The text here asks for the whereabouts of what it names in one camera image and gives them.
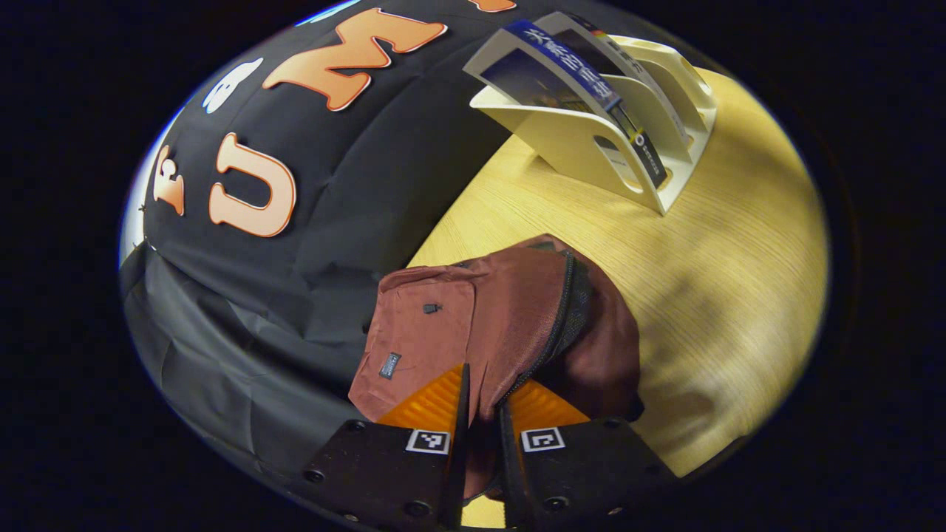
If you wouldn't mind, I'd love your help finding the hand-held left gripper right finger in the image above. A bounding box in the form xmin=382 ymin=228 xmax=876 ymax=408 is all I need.
xmin=497 ymin=377 xmax=678 ymax=531

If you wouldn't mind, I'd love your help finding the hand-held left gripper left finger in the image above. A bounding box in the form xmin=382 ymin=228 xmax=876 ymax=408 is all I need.
xmin=302 ymin=362 xmax=472 ymax=531

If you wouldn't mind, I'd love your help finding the maroon schoolbag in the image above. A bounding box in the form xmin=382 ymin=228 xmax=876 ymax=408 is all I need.
xmin=347 ymin=234 xmax=645 ymax=503

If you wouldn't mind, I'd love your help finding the cream plastic bookshelf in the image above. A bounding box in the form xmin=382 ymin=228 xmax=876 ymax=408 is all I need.
xmin=463 ymin=11 xmax=719 ymax=217

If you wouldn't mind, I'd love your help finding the blue cover book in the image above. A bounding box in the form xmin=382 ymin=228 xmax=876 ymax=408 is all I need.
xmin=479 ymin=18 xmax=670 ymax=191

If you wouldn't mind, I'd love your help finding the grey cover white-spine book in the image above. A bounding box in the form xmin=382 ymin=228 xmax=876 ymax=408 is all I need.
xmin=534 ymin=10 xmax=666 ymax=112

